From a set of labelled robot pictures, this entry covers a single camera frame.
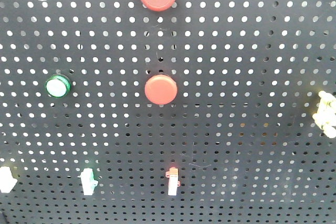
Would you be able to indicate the lower red round button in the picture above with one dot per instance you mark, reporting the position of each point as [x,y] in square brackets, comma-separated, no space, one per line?
[160,89]

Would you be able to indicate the yellow toggle switch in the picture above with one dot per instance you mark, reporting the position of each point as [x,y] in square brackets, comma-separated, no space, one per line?
[324,118]

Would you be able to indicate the black perforated pegboard panel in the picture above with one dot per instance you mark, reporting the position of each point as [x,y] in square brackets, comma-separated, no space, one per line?
[240,130]

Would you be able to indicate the green round button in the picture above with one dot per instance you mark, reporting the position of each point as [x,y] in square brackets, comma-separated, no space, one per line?
[58,85]

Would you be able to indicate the white rocker switch left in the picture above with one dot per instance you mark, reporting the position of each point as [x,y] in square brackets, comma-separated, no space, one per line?
[7,181]

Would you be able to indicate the white green rocker switch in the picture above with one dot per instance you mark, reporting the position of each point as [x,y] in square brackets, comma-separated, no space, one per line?
[88,181]

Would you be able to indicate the white red rocker switch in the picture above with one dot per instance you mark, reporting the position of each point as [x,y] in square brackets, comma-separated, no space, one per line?
[173,183]

